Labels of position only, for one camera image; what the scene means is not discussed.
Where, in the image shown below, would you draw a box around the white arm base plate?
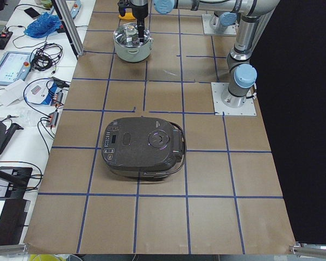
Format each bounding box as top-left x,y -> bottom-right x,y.
211,82 -> 256,116
202,14 -> 236,37

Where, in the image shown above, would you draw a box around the blue plastic bag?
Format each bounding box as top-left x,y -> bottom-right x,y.
24,13 -> 61,39

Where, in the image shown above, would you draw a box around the aluminium frame post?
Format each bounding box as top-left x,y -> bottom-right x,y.
52,0 -> 84,59

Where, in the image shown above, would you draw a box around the white round device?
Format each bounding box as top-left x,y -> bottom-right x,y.
24,80 -> 57,105

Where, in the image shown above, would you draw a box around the pale green electric pot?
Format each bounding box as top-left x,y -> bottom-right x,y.
114,38 -> 153,63

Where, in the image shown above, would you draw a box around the glass pot lid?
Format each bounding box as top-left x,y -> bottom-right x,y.
114,22 -> 152,48

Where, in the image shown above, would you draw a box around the black smartphone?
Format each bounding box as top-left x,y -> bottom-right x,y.
24,8 -> 40,19

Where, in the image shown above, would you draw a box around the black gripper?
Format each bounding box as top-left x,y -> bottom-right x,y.
132,0 -> 149,43

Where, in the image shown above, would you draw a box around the coiled black cables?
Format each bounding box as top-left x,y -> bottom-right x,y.
31,43 -> 64,72

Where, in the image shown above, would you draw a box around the black rice cooker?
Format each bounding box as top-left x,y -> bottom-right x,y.
102,116 -> 186,179

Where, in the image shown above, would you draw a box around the teach pendant tablet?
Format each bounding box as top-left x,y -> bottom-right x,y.
0,51 -> 33,86

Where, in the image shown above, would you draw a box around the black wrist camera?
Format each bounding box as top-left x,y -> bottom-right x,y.
117,0 -> 130,17

